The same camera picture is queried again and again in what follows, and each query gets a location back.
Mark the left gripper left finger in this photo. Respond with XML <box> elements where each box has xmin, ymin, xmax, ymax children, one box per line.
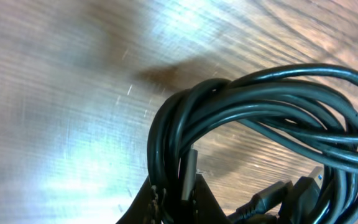
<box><xmin>117</xmin><ymin>176</ymin><xmax>167</xmax><ymax>224</ymax></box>

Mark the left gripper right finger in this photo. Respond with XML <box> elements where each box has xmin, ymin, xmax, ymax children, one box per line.
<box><xmin>192</xmin><ymin>174</ymin><xmax>231</xmax><ymax>224</ymax></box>

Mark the thin black split cable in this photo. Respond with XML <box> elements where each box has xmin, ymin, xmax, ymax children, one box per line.
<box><xmin>178</xmin><ymin>146</ymin><xmax>295</xmax><ymax>224</ymax></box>

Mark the thick black USB cable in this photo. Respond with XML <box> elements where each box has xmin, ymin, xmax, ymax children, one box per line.
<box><xmin>146</xmin><ymin>63</ymin><xmax>358</xmax><ymax>224</ymax></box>

